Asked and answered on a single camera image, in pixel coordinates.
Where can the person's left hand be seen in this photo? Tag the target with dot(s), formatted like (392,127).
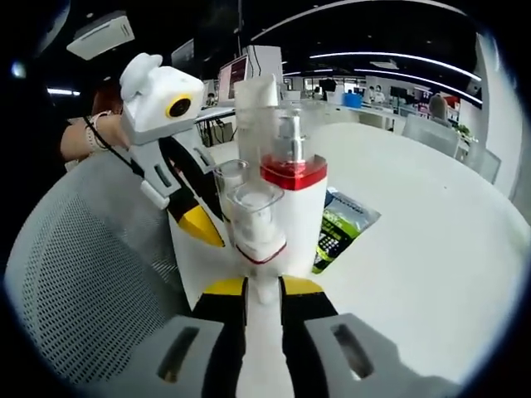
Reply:
(112,130)

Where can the green black skincare sachet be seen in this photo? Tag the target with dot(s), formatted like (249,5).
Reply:
(332,244)

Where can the white cabinet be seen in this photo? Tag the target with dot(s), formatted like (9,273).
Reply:
(263,62)

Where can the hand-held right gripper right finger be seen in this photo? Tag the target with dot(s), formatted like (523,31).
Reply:
(307,356)

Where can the grey desk partition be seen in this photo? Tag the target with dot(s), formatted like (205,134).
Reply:
(431,137)

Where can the grey mesh office chair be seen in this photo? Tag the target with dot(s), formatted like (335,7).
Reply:
(83,269)

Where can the person's head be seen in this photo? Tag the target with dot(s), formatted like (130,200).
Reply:
(108,99)

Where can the large red collar skincare bottle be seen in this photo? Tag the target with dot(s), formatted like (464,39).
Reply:
(305,232)

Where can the white wrist watch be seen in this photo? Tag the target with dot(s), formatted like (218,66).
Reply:
(96,130)

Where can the white ceiling air conditioner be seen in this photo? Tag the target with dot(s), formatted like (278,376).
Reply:
(101,37)

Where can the small white skincare bottle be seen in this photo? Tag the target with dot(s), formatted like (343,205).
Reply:
(257,240)

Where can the blue storage bin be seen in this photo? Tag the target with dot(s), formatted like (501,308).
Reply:
(352,100)

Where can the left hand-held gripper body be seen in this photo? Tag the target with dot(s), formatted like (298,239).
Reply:
(157,95)

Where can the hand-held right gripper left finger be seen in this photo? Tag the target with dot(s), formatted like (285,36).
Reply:
(215,352)

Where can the white skincare tube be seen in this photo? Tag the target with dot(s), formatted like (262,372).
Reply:
(253,108)

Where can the silver blue skincare sachet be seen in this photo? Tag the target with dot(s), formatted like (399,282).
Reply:
(352,207)

